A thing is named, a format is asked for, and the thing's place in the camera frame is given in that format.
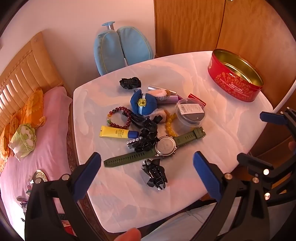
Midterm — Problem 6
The black toothed hair clip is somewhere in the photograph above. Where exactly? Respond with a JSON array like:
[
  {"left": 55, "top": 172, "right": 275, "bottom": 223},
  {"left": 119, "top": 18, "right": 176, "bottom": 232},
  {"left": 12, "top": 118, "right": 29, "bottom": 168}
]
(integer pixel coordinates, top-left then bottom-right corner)
[{"left": 119, "top": 77, "right": 141, "bottom": 90}]

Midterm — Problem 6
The white curved pipe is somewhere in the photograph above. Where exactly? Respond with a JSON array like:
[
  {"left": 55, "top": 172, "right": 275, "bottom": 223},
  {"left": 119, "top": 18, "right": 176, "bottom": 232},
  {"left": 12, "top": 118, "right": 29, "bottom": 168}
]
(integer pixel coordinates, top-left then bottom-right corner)
[{"left": 273, "top": 80, "right": 296, "bottom": 112}]

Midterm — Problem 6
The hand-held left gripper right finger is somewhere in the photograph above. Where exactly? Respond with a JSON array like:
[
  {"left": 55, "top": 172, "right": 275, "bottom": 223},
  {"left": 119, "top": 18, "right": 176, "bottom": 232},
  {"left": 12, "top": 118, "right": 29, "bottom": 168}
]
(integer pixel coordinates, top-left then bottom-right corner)
[{"left": 193, "top": 151, "right": 270, "bottom": 241}]

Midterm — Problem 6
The wooden wardrobe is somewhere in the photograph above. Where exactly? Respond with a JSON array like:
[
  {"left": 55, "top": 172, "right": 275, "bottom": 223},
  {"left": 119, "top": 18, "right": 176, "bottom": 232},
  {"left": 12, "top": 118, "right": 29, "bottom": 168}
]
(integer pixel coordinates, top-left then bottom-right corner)
[{"left": 154, "top": 0, "right": 296, "bottom": 158}]

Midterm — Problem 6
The black bow hair clip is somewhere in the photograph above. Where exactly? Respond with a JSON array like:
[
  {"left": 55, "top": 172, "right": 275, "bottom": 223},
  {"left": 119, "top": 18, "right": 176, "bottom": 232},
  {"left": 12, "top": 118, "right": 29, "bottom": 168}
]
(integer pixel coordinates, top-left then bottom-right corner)
[{"left": 126, "top": 116, "right": 160, "bottom": 153}]

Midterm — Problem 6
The dark red bead bracelet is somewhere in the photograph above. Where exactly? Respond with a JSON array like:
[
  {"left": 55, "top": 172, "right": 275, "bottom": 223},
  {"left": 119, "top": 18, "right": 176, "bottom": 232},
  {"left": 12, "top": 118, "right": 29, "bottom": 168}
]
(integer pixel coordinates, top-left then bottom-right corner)
[{"left": 107, "top": 106, "right": 139, "bottom": 130}]

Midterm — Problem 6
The wooden bed headboard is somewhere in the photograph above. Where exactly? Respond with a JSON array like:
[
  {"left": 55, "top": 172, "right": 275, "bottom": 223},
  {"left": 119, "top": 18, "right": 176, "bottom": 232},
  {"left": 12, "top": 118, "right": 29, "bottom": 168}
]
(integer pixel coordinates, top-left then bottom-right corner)
[{"left": 0, "top": 31, "right": 65, "bottom": 132}]

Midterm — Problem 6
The green wrist watch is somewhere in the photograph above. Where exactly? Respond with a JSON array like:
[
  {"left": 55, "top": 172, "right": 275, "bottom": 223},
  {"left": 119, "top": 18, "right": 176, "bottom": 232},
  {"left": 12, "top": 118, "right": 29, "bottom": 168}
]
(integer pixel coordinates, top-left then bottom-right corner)
[{"left": 103, "top": 127, "right": 207, "bottom": 168}]

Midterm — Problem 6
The red round tin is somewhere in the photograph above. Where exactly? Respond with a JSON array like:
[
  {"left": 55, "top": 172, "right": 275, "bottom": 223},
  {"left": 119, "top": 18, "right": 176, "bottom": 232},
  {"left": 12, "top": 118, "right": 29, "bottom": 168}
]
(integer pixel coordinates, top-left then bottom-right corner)
[{"left": 207, "top": 48, "right": 264, "bottom": 102}]

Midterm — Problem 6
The yellow cream tube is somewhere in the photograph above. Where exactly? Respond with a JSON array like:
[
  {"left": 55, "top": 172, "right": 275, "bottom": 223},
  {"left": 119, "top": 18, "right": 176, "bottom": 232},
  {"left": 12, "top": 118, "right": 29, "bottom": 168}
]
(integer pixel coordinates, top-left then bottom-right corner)
[{"left": 99, "top": 126, "right": 139, "bottom": 139}]

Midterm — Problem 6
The red lipstick tube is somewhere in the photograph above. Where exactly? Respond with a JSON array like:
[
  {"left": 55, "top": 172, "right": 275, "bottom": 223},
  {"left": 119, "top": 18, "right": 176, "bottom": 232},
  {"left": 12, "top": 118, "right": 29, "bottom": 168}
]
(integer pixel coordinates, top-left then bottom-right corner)
[{"left": 187, "top": 93, "right": 207, "bottom": 107}]

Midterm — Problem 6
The person's left hand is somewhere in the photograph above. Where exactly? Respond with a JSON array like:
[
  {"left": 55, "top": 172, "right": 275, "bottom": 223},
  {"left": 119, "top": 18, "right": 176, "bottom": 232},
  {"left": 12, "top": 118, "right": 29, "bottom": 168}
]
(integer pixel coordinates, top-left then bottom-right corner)
[{"left": 110, "top": 227, "right": 142, "bottom": 241}]

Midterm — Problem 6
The yellow bead bracelet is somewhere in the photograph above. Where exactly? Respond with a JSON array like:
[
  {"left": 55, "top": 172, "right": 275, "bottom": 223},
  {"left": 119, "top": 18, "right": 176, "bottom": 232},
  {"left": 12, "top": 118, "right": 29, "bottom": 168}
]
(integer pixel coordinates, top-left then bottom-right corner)
[{"left": 165, "top": 111, "right": 179, "bottom": 138}]

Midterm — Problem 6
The cabbage plush toy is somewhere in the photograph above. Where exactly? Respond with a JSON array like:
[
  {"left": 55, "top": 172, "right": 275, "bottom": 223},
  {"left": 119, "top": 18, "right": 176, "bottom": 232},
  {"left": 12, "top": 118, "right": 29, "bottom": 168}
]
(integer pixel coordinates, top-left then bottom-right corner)
[{"left": 8, "top": 123, "right": 37, "bottom": 159}]

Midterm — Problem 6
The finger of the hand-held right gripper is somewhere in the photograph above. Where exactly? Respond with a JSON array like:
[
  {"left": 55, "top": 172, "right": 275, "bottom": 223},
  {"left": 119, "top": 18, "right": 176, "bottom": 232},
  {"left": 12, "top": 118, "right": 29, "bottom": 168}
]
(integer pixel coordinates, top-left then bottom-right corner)
[
  {"left": 237, "top": 152, "right": 296, "bottom": 207},
  {"left": 260, "top": 107, "right": 296, "bottom": 139}
]

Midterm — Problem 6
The blue plush hat with pompoms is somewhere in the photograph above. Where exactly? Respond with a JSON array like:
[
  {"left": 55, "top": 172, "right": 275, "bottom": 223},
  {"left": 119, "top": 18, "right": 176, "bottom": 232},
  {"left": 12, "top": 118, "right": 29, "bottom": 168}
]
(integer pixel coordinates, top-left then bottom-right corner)
[{"left": 130, "top": 89, "right": 178, "bottom": 124}]

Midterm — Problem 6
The black claw hair clip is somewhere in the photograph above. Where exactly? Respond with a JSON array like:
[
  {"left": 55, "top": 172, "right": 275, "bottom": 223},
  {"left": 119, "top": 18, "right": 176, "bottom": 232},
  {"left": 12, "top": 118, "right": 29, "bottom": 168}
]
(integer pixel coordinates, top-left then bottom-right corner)
[{"left": 142, "top": 159, "right": 168, "bottom": 191}]

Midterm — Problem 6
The clear round plastic container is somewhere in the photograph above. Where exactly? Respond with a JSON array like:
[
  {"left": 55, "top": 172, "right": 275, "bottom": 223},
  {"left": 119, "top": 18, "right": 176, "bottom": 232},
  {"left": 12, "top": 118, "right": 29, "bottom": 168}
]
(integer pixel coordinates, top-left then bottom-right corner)
[{"left": 174, "top": 98, "right": 207, "bottom": 127}]

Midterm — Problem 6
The blue chair backrest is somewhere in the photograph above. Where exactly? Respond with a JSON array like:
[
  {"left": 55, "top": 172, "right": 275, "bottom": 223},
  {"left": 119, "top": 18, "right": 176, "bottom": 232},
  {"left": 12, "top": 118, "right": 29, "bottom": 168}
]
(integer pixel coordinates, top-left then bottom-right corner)
[{"left": 94, "top": 21, "right": 154, "bottom": 76}]

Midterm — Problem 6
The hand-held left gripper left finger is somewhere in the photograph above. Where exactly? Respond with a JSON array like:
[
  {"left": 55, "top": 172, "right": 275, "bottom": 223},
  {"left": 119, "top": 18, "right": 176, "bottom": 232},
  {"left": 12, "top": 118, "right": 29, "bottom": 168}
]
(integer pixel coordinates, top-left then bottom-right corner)
[{"left": 24, "top": 152, "right": 109, "bottom": 241}]

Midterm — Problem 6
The orange pillow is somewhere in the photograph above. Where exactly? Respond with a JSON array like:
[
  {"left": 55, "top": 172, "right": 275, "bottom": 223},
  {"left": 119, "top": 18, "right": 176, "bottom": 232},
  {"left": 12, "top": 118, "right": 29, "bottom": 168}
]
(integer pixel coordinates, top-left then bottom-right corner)
[{"left": 0, "top": 88, "right": 47, "bottom": 172}]

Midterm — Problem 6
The pink bed sheet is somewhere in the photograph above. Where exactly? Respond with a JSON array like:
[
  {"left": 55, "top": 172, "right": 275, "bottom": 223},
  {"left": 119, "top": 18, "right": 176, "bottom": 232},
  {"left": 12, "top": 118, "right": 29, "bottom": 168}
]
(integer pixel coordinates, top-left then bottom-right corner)
[{"left": 0, "top": 86, "right": 73, "bottom": 232}]

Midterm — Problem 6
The silver oval trinket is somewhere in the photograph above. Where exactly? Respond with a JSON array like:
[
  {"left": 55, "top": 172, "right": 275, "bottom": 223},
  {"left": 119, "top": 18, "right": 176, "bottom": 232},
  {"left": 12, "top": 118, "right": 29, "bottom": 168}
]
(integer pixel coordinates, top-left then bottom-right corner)
[{"left": 30, "top": 169, "right": 49, "bottom": 184}]

